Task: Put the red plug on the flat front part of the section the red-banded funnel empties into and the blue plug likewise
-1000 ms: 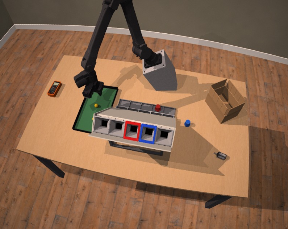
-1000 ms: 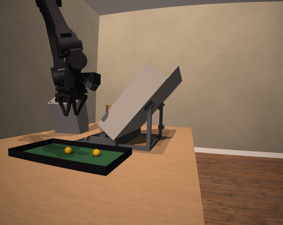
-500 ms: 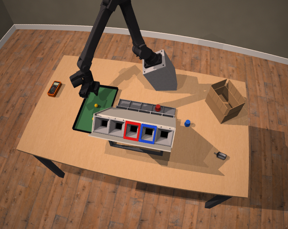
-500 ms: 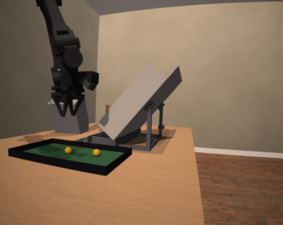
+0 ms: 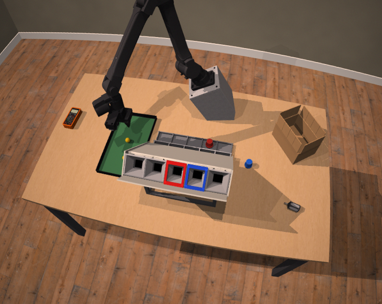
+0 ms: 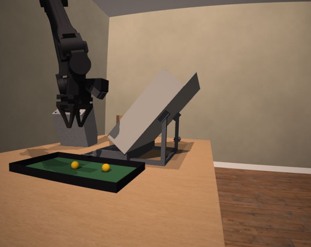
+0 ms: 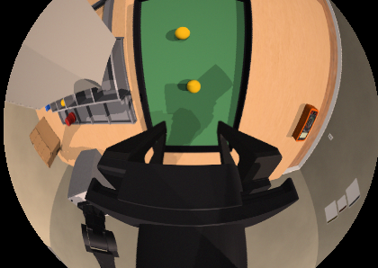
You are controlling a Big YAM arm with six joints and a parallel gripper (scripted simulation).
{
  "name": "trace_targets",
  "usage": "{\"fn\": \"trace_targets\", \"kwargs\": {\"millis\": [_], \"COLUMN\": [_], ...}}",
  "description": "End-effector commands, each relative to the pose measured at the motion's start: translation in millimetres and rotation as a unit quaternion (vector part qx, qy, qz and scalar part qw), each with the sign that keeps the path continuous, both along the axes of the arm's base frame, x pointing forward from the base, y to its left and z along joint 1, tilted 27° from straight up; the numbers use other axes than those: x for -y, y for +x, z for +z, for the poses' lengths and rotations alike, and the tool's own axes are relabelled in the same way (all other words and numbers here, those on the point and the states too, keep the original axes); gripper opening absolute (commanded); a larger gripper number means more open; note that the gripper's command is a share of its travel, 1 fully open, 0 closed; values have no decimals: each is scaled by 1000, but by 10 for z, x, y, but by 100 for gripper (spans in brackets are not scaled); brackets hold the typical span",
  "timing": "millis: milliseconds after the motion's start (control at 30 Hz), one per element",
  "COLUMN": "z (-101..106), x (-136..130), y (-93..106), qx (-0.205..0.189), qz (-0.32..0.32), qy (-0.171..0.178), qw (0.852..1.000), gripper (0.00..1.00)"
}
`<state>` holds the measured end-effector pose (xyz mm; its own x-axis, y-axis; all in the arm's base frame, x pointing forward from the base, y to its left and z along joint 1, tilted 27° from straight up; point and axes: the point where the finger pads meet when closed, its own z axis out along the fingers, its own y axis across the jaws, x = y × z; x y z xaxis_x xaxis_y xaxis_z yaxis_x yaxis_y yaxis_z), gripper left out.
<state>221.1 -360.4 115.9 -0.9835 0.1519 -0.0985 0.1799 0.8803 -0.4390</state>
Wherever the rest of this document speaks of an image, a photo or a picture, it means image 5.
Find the blue round disc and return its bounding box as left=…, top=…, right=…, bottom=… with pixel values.
left=245, top=159, right=253, bottom=169

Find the red plug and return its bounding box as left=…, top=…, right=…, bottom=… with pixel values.
left=206, top=139, right=213, bottom=148

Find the orange digital multimeter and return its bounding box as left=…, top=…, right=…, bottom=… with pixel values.
left=63, top=107, right=82, bottom=129

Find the red square frame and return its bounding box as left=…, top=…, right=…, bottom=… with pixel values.
left=163, top=160, right=187, bottom=188

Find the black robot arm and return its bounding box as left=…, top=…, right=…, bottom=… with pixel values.
left=92, top=0, right=215, bottom=131

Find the green tray with black rim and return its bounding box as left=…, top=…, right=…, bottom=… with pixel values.
left=96, top=113, right=157, bottom=177

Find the grey slanted panel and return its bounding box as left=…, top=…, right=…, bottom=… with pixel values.
left=117, top=131, right=233, bottom=202

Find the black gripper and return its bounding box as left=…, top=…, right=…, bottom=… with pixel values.
left=113, top=104, right=133, bottom=127

